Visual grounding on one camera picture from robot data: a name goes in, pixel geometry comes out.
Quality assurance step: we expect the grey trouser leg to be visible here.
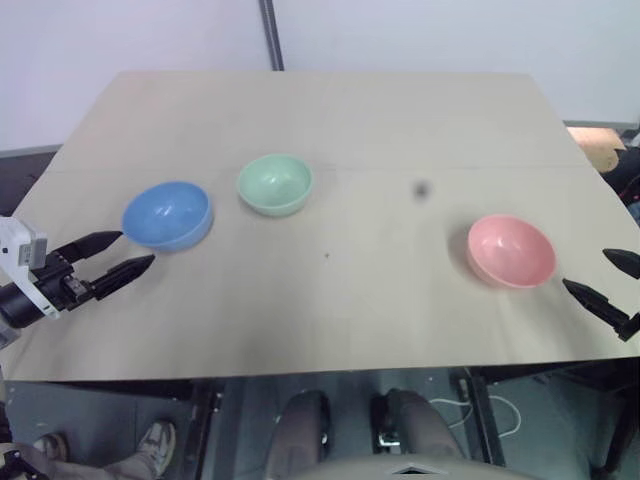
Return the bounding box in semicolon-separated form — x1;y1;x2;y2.
8;441;152;480

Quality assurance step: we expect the blue bowl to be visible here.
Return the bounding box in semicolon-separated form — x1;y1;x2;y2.
121;180;215;253

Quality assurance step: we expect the dark rounded robot leg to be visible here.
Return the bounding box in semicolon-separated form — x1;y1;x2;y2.
383;388;467;459
268;389;332;480

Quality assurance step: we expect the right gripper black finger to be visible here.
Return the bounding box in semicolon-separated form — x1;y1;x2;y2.
561;278;631;329
602;247;640;281

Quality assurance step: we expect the red bowl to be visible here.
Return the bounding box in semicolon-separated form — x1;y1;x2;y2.
466;214;558;290

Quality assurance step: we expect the grey robot torso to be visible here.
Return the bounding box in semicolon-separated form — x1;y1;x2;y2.
293;451;512;480

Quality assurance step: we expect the black table leg frame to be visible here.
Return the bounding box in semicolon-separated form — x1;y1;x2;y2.
188;378;225;480
465;367;507;467

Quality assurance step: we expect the green bowl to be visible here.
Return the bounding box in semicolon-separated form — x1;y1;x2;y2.
236;153;315;218

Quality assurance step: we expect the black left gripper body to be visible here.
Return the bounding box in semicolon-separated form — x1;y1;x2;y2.
29;251;98;313

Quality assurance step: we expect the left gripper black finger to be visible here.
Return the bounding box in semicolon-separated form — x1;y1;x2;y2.
91;254;156;302
52;230;124;264

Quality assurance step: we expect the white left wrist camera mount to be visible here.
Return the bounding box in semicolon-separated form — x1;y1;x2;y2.
0;215;62;321

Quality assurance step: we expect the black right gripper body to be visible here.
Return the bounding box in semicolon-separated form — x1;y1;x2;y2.
616;312;640;343

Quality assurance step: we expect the grey sneaker shoe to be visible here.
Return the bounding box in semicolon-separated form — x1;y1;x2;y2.
136;420;178;477
31;433;70;464

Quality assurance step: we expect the grey vertical wall post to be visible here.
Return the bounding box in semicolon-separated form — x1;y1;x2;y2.
258;0;286;71

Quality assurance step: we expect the black bag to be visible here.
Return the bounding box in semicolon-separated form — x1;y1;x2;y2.
599;130;640;222

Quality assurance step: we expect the white floor cable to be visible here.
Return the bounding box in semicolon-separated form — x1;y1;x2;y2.
428;394;522;437

